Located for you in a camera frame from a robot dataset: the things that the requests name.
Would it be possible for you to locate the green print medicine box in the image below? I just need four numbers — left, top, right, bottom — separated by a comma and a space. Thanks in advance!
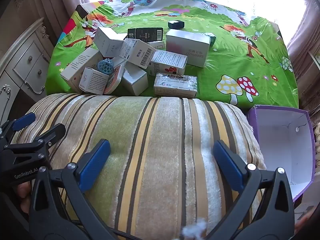
153, 72, 198, 98

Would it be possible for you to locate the small white text box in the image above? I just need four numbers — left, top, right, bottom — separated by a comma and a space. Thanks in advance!
79, 67, 111, 95

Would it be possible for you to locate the tall white box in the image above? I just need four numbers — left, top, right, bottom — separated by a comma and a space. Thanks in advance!
94, 26, 128, 58

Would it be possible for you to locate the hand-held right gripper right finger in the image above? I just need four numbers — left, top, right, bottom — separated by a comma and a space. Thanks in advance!
200, 140, 297, 240

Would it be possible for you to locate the green cartoon printed bedsheet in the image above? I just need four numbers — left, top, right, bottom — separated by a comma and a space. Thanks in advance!
45, 0, 299, 109

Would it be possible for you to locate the purple cardboard box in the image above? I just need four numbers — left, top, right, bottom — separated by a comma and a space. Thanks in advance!
246, 104, 317, 203

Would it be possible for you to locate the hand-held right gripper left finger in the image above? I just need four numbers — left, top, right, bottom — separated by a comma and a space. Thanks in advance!
29, 139, 120, 240

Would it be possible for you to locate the black barcode box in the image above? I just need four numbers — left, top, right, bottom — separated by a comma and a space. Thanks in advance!
127, 27, 164, 42

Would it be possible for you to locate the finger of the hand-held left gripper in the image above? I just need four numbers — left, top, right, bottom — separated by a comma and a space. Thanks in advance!
4, 123, 67, 159
0, 112, 37, 145

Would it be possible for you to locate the white box red print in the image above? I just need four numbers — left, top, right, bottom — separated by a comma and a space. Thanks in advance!
147, 50, 188, 76

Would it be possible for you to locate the white fluff tuft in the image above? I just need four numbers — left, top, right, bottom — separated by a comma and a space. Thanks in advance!
180, 224, 208, 240

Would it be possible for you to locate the large white box pink print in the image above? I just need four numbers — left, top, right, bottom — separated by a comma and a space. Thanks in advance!
166, 29, 210, 68

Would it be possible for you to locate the white carved nightstand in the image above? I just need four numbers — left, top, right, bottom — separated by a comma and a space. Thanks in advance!
0, 17, 54, 128

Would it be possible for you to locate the long white text box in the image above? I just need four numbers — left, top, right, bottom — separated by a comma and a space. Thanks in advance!
60, 47, 101, 90

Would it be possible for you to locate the person's left hand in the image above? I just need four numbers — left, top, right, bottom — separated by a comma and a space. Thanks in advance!
14, 181, 34, 214

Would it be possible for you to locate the mauve patterned curtain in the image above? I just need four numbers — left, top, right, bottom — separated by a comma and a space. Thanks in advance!
0, 0, 94, 55
286, 0, 320, 110

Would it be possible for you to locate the white box barcode label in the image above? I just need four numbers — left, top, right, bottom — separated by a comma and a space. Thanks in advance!
118, 38, 157, 70

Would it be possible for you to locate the silver white box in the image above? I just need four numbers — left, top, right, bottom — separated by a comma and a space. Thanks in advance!
122, 62, 149, 96

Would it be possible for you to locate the basketball hoop toy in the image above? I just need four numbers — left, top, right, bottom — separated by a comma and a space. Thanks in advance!
97, 58, 125, 95

